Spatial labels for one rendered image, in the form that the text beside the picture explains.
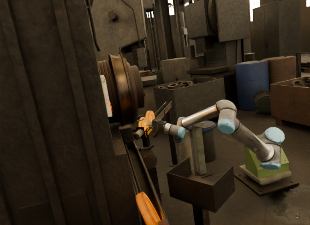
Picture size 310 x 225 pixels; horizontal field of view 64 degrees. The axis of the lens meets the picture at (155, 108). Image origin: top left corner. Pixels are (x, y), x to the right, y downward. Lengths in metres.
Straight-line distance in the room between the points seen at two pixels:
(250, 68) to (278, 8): 1.84
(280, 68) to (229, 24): 1.23
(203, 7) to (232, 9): 0.54
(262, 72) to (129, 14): 2.54
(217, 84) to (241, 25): 1.53
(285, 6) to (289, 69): 1.69
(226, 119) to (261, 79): 3.17
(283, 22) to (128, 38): 3.50
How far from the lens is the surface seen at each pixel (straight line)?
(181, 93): 3.80
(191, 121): 2.10
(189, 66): 5.47
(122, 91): 1.39
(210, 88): 4.13
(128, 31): 4.27
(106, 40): 4.32
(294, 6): 6.50
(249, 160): 2.45
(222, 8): 4.96
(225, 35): 4.94
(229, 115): 1.75
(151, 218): 0.99
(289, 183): 2.58
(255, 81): 4.83
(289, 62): 5.14
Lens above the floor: 1.32
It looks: 13 degrees down
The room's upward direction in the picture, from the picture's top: 9 degrees counter-clockwise
